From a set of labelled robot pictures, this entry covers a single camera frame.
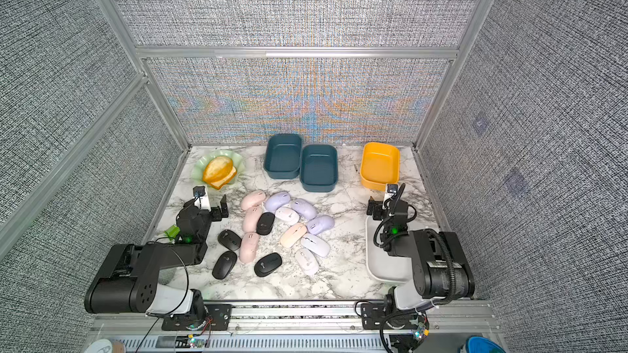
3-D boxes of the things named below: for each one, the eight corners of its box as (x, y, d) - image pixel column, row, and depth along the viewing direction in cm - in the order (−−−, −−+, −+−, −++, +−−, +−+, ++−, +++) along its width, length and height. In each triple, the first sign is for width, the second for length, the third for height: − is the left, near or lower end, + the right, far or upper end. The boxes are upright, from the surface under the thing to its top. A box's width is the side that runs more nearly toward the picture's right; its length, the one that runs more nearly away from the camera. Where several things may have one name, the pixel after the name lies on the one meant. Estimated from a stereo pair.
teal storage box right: (300, 191, 105) (299, 183, 100) (301, 152, 119) (301, 144, 114) (338, 191, 105) (339, 183, 100) (335, 152, 119) (336, 144, 114)
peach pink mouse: (278, 243, 90) (277, 240, 89) (300, 222, 96) (300, 219, 94) (287, 251, 88) (286, 249, 86) (309, 230, 94) (309, 227, 92)
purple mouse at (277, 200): (268, 213, 98) (267, 209, 96) (263, 201, 102) (261, 197, 99) (292, 202, 101) (292, 198, 99) (286, 191, 105) (285, 187, 102)
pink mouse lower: (239, 263, 86) (237, 261, 84) (244, 235, 92) (242, 232, 91) (256, 263, 86) (255, 261, 84) (260, 235, 92) (259, 232, 91)
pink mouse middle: (242, 232, 93) (240, 229, 91) (246, 210, 99) (245, 207, 97) (259, 232, 93) (258, 229, 91) (262, 210, 99) (261, 207, 97)
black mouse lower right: (258, 281, 82) (257, 279, 80) (251, 268, 85) (250, 266, 83) (284, 262, 86) (283, 260, 84) (277, 251, 89) (276, 248, 87)
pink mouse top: (243, 211, 99) (241, 208, 97) (238, 199, 103) (237, 196, 101) (268, 201, 102) (267, 198, 100) (263, 189, 106) (262, 187, 104)
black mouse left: (216, 240, 91) (214, 237, 89) (226, 229, 94) (225, 226, 92) (234, 253, 88) (232, 250, 86) (244, 241, 91) (243, 238, 89)
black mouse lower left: (209, 275, 83) (207, 273, 82) (226, 250, 89) (224, 248, 87) (224, 283, 82) (222, 281, 80) (240, 256, 87) (239, 254, 86)
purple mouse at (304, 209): (288, 207, 100) (288, 204, 98) (299, 197, 103) (299, 194, 101) (308, 224, 96) (308, 221, 94) (319, 213, 99) (319, 210, 97)
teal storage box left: (264, 178, 109) (262, 170, 105) (270, 138, 125) (269, 129, 121) (301, 178, 109) (300, 170, 105) (302, 138, 125) (302, 129, 121)
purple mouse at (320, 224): (310, 237, 92) (310, 234, 89) (304, 223, 95) (304, 220, 93) (335, 228, 94) (336, 224, 92) (329, 214, 98) (329, 210, 95)
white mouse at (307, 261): (310, 279, 82) (309, 277, 80) (293, 255, 88) (293, 252, 85) (322, 270, 84) (322, 267, 82) (305, 247, 90) (305, 244, 87)
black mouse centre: (256, 234, 93) (255, 232, 91) (259, 215, 98) (258, 212, 96) (272, 234, 93) (272, 232, 91) (275, 215, 98) (274, 212, 96)
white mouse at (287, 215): (274, 218, 97) (273, 214, 94) (282, 207, 100) (281, 203, 98) (293, 228, 94) (293, 224, 92) (301, 216, 97) (301, 212, 95)
